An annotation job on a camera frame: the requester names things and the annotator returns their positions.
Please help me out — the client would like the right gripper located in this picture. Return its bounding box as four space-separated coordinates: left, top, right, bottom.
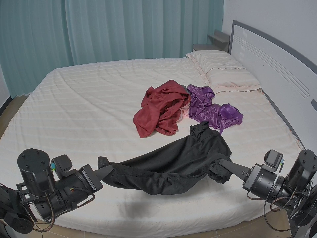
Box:
219 159 286 203

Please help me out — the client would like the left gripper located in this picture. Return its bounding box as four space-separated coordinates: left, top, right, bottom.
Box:
56 165 115 211

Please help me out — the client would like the black T-shirt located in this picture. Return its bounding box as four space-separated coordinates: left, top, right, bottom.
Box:
98 121 233 196

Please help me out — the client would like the purple satin garment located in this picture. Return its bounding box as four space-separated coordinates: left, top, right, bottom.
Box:
186 84 244 134

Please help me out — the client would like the bed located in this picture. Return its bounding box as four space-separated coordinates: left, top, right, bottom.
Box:
0 20 317 234

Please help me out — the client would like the pink garment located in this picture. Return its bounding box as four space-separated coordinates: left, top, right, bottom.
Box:
178 103 191 121

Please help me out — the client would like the red garment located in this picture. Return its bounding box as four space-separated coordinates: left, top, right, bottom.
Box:
133 79 191 139

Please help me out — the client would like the cream pillow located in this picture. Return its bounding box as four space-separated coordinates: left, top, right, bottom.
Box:
185 51 262 94

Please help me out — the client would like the grey bedside table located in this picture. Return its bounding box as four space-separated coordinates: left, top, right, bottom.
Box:
193 29 231 52

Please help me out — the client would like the blue-green curtain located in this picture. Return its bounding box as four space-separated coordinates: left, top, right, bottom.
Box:
0 0 224 97

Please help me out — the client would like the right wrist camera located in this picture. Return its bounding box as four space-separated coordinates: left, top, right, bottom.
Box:
264 150 284 174

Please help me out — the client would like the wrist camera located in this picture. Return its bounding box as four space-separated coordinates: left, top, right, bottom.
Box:
51 155 75 180
264 150 284 174

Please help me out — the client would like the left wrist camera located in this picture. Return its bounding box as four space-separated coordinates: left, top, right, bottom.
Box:
51 155 75 180

